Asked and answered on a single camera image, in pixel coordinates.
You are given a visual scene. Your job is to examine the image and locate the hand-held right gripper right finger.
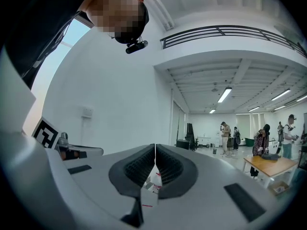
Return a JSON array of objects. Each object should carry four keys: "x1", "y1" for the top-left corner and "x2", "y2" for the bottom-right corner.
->
[{"x1": 140, "y1": 143, "x2": 280, "y2": 230}]

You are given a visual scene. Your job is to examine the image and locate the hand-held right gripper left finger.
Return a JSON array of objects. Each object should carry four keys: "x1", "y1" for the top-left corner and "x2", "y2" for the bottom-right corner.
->
[{"x1": 46, "y1": 143, "x2": 157, "y2": 228}]

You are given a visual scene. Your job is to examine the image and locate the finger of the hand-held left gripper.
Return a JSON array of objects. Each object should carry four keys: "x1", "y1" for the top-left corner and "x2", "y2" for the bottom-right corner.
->
[{"x1": 69, "y1": 146, "x2": 104, "y2": 157}]

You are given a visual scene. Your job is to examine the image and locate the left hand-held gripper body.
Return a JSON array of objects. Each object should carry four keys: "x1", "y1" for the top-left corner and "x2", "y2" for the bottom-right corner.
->
[{"x1": 32, "y1": 116, "x2": 87, "y2": 162}]

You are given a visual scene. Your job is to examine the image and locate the translucent water jug red label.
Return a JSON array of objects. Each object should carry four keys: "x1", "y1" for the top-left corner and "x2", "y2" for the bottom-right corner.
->
[{"x1": 143, "y1": 172, "x2": 162, "y2": 207}]

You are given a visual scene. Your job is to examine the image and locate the black desk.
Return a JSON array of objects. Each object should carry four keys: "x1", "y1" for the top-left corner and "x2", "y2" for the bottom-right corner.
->
[{"x1": 176, "y1": 139, "x2": 190, "y2": 150}]

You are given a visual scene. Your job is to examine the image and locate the black office chair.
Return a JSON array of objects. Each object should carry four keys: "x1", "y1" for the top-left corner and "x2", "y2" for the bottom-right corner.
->
[{"x1": 184, "y1": 123, "x2": 200, "y2": 151}]

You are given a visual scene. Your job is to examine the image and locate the wooden table white legs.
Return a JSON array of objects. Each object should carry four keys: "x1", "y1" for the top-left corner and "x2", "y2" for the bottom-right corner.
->
[{"x1": 243, "y1": 155, "x2": 298, "y2": 189}]

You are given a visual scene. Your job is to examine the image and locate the black bag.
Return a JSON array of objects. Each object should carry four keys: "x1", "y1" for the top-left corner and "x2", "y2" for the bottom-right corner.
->
[{"x1": 260, "y1": 153, "x2": 279, "y2": 161}]

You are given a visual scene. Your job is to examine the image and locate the cardboard box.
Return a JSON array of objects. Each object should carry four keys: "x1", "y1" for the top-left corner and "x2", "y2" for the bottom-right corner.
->
[{"x1": 268, "y1": 181, "x2": 290, "y2": 196}]

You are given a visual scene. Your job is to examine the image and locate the white curtain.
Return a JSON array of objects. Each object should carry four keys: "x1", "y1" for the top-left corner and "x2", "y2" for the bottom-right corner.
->
[{"x1": 236, "y1": 113, "x2": 266, "y2": 141}]

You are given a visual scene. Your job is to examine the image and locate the window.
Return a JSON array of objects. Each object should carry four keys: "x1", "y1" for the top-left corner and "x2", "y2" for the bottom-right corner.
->
[{"x1": 60, "y1": 18, "x2": 92, "y2": 48}]

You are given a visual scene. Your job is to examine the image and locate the person's black shirt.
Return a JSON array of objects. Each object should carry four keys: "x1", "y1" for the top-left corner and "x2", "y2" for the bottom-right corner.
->
[{"x1": 0, "y1": 0, "x2": 98, "y2": 90}]

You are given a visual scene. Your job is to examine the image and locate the person's head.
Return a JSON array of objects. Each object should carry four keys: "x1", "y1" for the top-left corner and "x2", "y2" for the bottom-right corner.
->
[{"x1": 78, "y1": 0, "x2": 150, "y2": 44}]

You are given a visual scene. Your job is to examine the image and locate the black mezzanine railing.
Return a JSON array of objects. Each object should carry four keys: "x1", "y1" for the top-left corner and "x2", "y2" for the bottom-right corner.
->
[{"x1": 160, "y1": 25, "x2": 307, "y2": 58}]

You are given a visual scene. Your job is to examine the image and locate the white ceiling conduit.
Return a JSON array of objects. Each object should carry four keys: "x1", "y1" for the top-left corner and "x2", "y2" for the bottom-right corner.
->
[{"x1": 143, "y1": 0, "x2": 175, "y2": 31}]

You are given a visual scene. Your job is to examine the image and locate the white wall box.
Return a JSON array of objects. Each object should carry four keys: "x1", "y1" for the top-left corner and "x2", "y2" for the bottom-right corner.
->
[{"x1": 81, "y1": 106, "x2": 94, "y2": 118}]

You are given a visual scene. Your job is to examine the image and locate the black head-worn camera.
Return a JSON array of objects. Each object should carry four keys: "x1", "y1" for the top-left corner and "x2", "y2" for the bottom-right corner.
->
[{"x1": 125, "y1": 39, "x2": 149, "y2": 55}]

